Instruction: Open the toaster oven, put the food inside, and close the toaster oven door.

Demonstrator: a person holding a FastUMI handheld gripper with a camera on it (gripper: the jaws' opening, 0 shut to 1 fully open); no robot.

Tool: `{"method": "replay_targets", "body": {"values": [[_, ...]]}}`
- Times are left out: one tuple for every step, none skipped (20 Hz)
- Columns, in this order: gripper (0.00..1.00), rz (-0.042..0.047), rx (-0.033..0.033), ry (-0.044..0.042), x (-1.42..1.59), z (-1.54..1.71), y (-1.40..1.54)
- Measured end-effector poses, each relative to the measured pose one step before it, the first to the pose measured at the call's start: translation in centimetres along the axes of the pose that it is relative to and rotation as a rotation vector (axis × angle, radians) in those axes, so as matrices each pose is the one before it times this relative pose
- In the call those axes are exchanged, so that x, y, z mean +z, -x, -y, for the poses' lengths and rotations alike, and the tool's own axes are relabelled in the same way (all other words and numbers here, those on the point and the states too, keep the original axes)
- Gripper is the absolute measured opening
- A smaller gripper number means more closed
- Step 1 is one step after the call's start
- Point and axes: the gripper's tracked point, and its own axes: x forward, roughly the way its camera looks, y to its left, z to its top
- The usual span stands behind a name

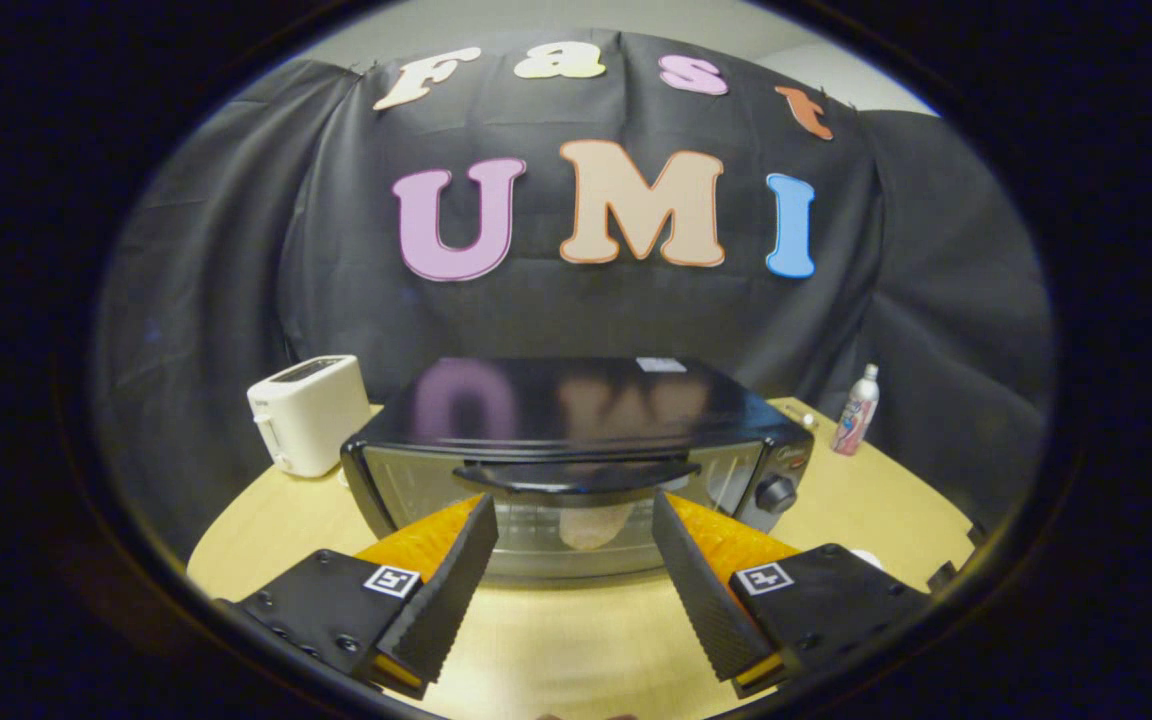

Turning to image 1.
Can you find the black toaster oven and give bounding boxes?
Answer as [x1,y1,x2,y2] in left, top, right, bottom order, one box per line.
[341,357,816,587]

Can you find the sprinkled bread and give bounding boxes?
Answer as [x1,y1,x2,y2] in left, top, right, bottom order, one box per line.
[558,503,637,551]

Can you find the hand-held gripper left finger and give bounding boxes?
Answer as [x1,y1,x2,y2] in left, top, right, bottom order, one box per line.
[219,493,499,699]

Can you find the pink label bottle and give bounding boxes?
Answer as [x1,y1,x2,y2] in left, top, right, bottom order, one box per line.
[832,363,880,457]

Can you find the white pop-up toaster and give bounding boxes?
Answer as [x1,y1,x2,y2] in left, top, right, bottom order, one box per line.
[247,355,372,478]

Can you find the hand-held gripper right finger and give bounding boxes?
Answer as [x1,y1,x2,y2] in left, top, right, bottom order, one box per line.
[651,490,930,699]

